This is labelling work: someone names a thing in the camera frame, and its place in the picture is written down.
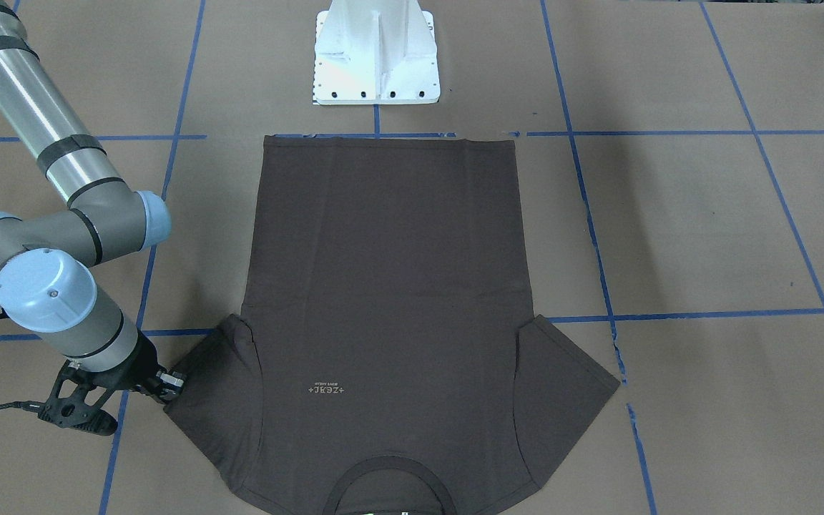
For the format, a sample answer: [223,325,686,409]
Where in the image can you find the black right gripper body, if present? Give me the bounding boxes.
[101,330,185,403]

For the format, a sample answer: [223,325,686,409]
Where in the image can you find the dark brown t-shirt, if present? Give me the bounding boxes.
[165,136,620,514]

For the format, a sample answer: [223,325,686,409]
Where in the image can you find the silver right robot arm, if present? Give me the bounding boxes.
[0,1,183,402]

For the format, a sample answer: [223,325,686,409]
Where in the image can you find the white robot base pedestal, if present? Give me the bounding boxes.
[312,1,441,107]

